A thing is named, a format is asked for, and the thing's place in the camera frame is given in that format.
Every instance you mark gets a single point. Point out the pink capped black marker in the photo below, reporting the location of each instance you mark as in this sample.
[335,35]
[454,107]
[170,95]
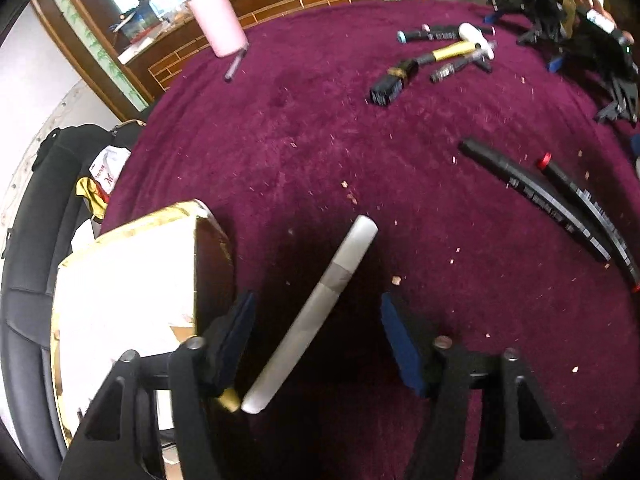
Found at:
[442,29]

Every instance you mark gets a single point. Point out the black leather sofa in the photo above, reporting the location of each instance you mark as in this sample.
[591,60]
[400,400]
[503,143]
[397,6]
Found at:
[30,310]

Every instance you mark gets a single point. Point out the yellow cloth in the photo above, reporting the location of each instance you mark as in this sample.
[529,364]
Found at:
[90,195]

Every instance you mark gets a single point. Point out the gold black pen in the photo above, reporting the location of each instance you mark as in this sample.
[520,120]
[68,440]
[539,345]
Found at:
[450,51]

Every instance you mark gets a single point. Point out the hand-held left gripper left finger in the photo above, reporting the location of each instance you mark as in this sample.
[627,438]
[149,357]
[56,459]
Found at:
[240,332]

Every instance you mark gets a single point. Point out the black marker with red ends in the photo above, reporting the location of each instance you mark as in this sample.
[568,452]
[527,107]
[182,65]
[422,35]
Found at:
[585,200]

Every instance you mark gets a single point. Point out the plain black marker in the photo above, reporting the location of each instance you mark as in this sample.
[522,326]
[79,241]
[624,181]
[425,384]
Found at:
[525,180]

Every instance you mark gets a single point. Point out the gold gift box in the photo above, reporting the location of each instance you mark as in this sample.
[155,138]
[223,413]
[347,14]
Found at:
[125,285]

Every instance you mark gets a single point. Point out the pink water bottle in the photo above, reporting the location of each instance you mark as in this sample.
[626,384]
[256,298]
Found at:
[217,20]

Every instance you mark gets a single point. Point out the white snack bag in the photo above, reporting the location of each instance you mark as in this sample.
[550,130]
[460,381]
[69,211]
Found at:
[112,165]

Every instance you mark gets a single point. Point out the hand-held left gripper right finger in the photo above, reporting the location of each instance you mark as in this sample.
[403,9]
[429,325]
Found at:
[400,342]

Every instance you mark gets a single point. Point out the small fish tank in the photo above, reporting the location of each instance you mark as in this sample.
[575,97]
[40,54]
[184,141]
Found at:
[142,22]

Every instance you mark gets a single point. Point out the dark mascara tube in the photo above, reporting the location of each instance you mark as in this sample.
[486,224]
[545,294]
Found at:
[450,69]

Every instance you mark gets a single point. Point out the wooden glass display cabinet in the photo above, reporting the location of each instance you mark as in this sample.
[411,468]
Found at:
[170,55]

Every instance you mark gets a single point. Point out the white marker pen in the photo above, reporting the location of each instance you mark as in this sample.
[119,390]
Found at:
[320,305]

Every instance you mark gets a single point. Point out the black lipstick box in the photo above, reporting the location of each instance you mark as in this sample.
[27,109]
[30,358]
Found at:
[392,85]

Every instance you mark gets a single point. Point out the dark pen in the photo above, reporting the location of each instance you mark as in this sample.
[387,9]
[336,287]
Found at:
[235,65]

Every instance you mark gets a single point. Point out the blue capped black marker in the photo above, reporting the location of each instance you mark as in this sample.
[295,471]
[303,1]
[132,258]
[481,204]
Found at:
[425,36]

